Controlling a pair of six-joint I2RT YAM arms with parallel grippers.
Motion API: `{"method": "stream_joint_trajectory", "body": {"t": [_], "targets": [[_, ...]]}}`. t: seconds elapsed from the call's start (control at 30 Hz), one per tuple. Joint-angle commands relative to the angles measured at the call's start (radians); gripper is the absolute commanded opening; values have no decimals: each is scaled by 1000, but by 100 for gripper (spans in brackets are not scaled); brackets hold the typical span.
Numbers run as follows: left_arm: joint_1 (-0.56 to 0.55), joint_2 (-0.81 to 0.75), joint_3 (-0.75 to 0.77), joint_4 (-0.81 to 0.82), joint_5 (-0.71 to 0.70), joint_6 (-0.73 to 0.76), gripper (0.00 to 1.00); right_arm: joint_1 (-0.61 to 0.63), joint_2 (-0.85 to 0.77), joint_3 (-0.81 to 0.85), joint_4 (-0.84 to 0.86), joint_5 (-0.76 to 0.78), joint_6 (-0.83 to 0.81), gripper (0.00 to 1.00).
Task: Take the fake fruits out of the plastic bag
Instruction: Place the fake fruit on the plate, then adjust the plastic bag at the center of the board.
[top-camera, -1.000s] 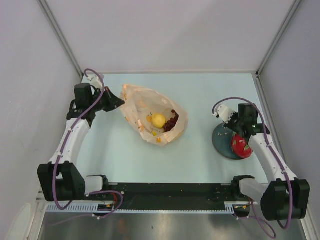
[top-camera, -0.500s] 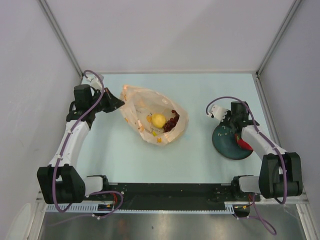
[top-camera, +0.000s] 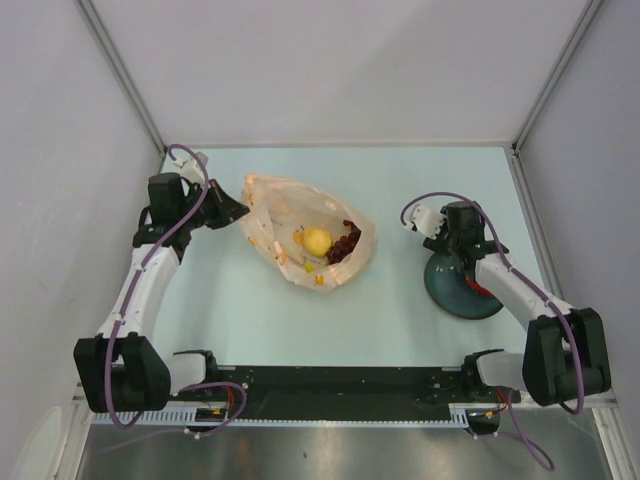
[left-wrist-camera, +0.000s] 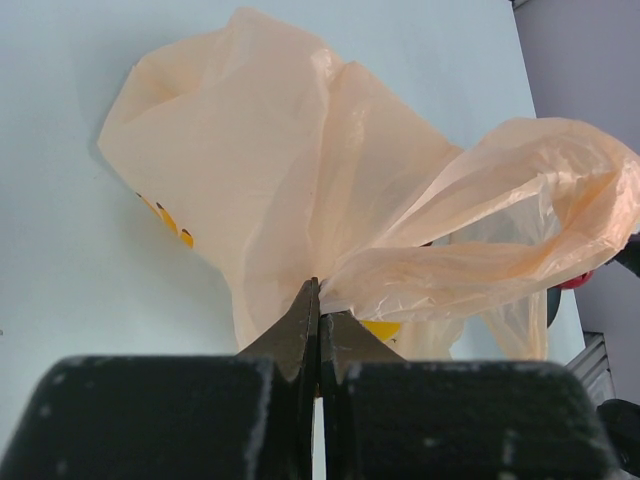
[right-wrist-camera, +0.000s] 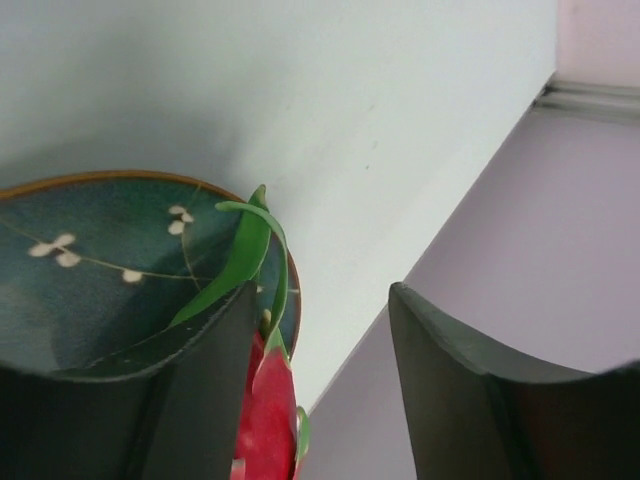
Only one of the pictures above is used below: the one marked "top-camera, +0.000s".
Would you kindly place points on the white slotted cable duct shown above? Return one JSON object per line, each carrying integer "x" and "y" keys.
{"x": 213, "y": 416}

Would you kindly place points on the aluminium right corner post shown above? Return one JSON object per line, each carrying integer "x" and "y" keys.
{"x": 577, "y": 36}

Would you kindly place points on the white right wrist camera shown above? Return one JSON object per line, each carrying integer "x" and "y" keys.
{"x": 425, "y": 221}

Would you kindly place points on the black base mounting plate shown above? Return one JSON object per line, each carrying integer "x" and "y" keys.
{"x": 347, "y": 393}

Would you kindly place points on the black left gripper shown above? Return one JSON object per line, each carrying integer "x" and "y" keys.
{"x": 226, "y": 209}

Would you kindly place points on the aluminium corner post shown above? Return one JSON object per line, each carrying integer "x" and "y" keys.
{"x": 114, "y": 60}
{"x": 577, "y": 36}

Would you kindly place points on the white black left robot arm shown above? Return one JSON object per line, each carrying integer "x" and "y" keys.
{"x": 119, "y": 368}

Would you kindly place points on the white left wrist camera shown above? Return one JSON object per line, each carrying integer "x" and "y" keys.
{"x": 192, "y": 168}

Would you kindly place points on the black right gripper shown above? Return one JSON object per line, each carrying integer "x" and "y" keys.
{"x": 437, "y": 243}

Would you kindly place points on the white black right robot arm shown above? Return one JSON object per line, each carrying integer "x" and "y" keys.
{"x": 472, "y": 276}

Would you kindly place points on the banana print plastic bag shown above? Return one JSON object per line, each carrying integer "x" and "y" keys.
{"x": 281, "y": 209}

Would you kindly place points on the teal floral ceramic plate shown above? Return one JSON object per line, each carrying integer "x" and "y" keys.
{"x": 450, "y": 291}

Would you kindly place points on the yellow fake lemon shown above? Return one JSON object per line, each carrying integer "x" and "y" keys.
{"x": 317, "y": 241}

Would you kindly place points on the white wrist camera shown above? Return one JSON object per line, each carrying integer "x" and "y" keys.
{"x": 192, "y": 168}
{"x": 425, "y": 221}

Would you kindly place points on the aluminium left corner post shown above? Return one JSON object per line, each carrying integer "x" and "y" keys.
{"x": 114, "y": 60}

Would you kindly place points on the red fake dragon fruit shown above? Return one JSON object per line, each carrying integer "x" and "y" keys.
{"x": 477, "y": 288}

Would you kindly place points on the dark red fake grapes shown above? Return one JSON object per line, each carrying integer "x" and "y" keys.
{"x": 345, "y": 244}

